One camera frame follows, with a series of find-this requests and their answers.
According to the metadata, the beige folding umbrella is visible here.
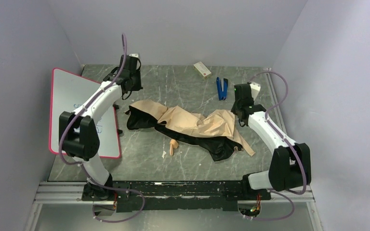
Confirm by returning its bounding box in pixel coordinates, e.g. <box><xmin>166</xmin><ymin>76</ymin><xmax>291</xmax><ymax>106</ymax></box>
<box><xmin>125</xmin><ymin>100</ymin><xmax>255</xmax><ymax>162</ymax></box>

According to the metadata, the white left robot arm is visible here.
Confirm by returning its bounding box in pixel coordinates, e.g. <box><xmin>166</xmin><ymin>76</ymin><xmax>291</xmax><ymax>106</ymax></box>
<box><xmin>59</xmin><ymin>53</ymin><xmax>143</xmax><ymax>200</ymax></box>

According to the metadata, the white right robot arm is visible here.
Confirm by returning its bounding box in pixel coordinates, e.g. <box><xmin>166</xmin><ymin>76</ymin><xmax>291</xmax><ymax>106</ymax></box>
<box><xmin>231</xmin><ymin>83</ymin><xmax>311</xmax><ymax>192</ymax></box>

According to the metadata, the blue stapler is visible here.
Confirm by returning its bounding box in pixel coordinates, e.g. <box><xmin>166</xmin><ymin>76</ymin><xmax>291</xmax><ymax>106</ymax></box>
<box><xmin>216</xmin><ymin>77</ymin><xmax>228</xmax><ymax>101</ymax></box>

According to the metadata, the small white red box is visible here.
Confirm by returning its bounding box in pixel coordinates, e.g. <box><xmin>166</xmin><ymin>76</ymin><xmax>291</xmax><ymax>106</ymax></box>
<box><xmin>193</xmin><ymin>62</ymin><xmax>212</xmax><ymax>79</ymax></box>

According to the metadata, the pink framed whiteboard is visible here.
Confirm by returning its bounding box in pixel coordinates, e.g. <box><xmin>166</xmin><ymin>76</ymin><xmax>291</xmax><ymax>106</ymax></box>
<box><xmin>49</xmin><ymin>68</ymin><xmax>121</xmax><ymax>159</ymax></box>

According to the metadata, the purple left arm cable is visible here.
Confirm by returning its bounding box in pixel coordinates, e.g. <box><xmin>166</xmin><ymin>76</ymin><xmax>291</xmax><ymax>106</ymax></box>
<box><xmin>58</xmin><ymin>33</ymin><xmax>129</xmax><ymax>167</ymax></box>

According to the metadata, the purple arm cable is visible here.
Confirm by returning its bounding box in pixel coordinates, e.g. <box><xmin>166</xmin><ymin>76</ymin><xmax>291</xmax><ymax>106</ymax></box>
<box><xmin>58</xmin><ymin>33</ymin><xmax>129</xmax><ymax>167</ymax></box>
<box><xmin>249</xmin><ymin>70</ymin><xmax>308</xmax><ymax>196</ymax></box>

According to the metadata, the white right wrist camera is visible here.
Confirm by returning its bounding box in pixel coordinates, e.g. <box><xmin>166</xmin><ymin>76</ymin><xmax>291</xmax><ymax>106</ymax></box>
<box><xmin>248</xmin><ymin>82</ymin><xmax>261</xmax><ymax>100</ymax></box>

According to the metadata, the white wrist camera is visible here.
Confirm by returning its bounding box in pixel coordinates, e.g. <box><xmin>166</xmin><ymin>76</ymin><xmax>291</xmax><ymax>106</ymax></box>
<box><xmin>248</xmin><ymin>82</ymin><xmax>261</xmax><ymax>100</ymax></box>
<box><xmin>129</xmin><ymin>53</ymin><xmax>140</xmax><ymax>59</ymax></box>

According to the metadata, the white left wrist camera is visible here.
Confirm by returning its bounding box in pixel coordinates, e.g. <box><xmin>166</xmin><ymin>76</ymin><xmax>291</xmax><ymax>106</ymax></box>
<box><xmin>129</xmin><ymin>53</ymin><xmax>140</xmax><ymax>59</ymax></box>

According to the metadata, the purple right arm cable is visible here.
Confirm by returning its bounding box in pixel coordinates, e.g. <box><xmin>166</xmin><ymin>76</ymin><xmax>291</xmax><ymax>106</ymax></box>
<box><xmin>249</xmin><ymin>70</ymin><xmax>308</xmax><ymax>196</ymax></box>

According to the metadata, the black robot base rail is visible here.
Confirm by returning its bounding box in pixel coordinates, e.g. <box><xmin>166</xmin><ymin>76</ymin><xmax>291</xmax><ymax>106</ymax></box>
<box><xmin>81</xmin><ymin>180</ymin><xmax>271</xmax><ymax>213</ymax></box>

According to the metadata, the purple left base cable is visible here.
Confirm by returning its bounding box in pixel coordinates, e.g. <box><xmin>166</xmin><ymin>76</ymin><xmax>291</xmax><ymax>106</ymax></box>
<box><xmin>80</xmin><ymin>164</ymin><xmax>146</xmax><ymax>224</ymax></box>

